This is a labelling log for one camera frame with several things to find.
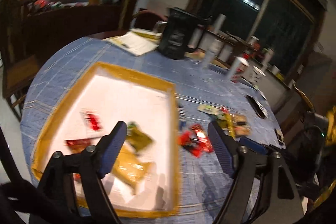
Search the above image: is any blue plaid tablecloth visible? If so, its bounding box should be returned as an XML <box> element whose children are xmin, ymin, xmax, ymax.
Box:
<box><xmin>21</xmin><ymin>38</ymin><xmax>279</xmax><ymax>223</ymax></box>

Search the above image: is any olive green snack packet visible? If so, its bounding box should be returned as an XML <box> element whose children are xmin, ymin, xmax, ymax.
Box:
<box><xmin>217</xmin><ymin>113</ymin><xmax>235</xmax><ymax>137</ymax></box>

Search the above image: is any olive snack packet in box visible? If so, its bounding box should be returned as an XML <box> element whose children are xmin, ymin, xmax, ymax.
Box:
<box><xmin>126</xmin><ymin>122</ymin><xmax>153</xmax><ymax>153</ymax></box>

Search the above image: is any white red sachet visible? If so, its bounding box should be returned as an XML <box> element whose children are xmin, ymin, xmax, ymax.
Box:
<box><xmin>81</xmin><ymin>111</ymin><xmax>102</xmax><ymax>132</ymax></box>

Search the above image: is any white spray bottle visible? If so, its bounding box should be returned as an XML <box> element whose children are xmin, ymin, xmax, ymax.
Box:
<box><xmin>201</xmin><ymin>39</ymin><xmax>223</xmax><ymax>69</ymax></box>

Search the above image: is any dark wooden sideboard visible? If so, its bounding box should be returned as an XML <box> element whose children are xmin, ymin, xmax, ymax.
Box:
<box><xmin>11</xmin><ymin>0</ymin><xmax>124</xmax><ymax>60</ymax></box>

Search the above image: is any gold cardboard box tray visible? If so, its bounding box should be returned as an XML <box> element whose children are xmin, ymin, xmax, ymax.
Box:
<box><xmin>31</xmin><ymin>62</ymin><xmax>181</xmax><ymax>218</ymax></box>

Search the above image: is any small pale green packet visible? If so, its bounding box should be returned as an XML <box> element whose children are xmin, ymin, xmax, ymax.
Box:
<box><xmin>198</xmin><ymin>104</ymin><xmax>220</xmax><ymax>115</ymax></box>

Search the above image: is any small red candy packet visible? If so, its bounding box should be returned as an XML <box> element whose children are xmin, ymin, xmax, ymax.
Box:
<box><xmin>178</xmin><ymin>131</ymin><xmax>202</xmax><ymax>157</ymax></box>

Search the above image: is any white patterned paper cup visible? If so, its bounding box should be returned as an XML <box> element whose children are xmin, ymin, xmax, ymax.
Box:
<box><xmin>248</xmin><ymin>66</ymin><xmax>265</xmax><ymax>86</ymax></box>

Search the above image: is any black electric kettle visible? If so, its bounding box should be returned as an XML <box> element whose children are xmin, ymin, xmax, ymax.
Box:
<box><xmin>158</xmin><ymin>7</ymin><xmax>201</xmax><ymax>60</ymax></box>

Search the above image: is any white notebook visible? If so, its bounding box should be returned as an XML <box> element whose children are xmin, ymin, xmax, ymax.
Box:
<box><xmin>104</xmin><ymin>31</ymin><xmax>158</xmax><ymax>56</ymax></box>

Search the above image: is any long red snack bar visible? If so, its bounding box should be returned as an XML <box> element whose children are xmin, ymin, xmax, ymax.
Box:
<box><xmin>190</xmin><ymin>124</ymin><xmax>214</xmax><ymax>153</ymax></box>

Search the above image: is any dark red snack bag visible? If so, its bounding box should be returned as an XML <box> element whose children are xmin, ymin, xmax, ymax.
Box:
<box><xmin>65</xmin><ymin>138</ymin><xmax>92</xmax><ymax>154</ymax></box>

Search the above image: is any clear bread pack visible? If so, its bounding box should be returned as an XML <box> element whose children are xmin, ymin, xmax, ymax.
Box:
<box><xmin>231</xmin><ymin>114</ymin><xmax>251</xmax><ymax>138</ymax></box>

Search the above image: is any wooden chair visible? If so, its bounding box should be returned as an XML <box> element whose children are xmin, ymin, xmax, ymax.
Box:
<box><xmin>2</xmin><ymin>55</ymin><xmax>41</xmax><ymax>122</ymax></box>

